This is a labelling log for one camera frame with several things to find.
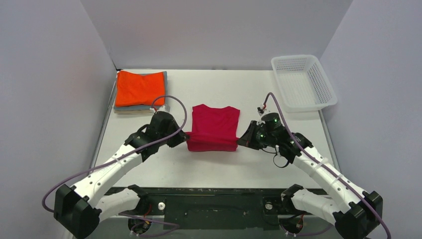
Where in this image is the red t shirt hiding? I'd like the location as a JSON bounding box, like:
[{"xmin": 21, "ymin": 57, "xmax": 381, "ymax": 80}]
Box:
[{"xmin": 187, "ymin": 104, "xmax": 240, "ymax": 152}]

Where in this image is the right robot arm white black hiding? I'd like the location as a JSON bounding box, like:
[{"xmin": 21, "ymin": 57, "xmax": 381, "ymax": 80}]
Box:
[{"xmin": 237, "ymin": 113, "xmax": 383, "ymax": 239}]

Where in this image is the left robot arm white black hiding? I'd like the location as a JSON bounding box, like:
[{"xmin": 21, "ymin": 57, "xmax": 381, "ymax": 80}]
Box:
[{"xmin": 53, "ymin": 111, "xmax": 189, "ymax": 239}]

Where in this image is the grey blue folded t shirt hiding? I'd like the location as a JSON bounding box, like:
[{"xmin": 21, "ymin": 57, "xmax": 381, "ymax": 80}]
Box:
[{"xmin": 113, "ymin": 71, "xmax": 168, "ymax": 112}]

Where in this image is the beige folded t shirt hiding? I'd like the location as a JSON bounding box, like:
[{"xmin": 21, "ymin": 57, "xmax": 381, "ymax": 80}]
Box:
[{"xmin": 114, "ymin": 108, "xmax": 155, "ymax": 115}]

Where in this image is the orange folded t shirt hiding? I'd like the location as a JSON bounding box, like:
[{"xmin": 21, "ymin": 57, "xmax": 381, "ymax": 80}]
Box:
[{"xmin": 114, "ymin": 70, "xmax": 166, "ymax": 107}]

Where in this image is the white plastic basket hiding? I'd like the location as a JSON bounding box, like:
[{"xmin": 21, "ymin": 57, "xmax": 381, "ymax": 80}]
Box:
[{"xmin": 271, "ymin": 54, "xmax": 337, "ymax": 113}]

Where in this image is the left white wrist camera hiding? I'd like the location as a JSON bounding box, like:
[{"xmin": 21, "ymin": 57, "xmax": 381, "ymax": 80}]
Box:
[{"xmin": 149, "ymin": 105, "xmax": 170, "ymax": 114}]

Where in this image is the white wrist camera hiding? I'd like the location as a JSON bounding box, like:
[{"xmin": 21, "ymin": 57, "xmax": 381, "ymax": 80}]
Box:
[
  {"xmin": 257, "ymin": 104, "xmax": 270, "ymax": 117},
  {"xmin": 149, "ymin": 105, "xmax": 170, "ymax": 114}
]

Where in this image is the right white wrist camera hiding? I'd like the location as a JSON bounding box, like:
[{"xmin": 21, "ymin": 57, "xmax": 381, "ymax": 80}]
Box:
[{"xmin": 257, "ymin": 104, "xmax": 270, "ymax": 117}]

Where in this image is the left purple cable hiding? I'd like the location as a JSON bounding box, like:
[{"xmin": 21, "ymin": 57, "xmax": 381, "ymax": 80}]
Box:
[{"xmin": 41, "ymin": 96, "xmax": 188, "ymax": 214}]

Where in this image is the purple cable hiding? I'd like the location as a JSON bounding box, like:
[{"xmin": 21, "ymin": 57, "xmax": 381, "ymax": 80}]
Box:
[
  {"xmin": 265, "ymin": 92, "xmax": 393, "ymax": 239},
  {"xmin": 41, "ymin": 96, "xmax": 188, "ymax": 214}
]

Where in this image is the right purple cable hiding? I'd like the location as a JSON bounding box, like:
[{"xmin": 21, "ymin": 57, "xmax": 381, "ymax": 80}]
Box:
[{"xmin": 265, "ymin": 92, "xmax": 393, "ymax": 239}]

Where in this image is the aluminium rail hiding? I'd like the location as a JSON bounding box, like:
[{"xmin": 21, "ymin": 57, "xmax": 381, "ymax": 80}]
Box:
[{"xmin": 71, "ymin": 194, "xmax": 365, "ymax": 219}]

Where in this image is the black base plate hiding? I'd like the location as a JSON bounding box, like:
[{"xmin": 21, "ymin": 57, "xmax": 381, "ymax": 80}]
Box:
[{"xmin": 112, "ymin": 187, "xmax": 317, "ymax": 232}]

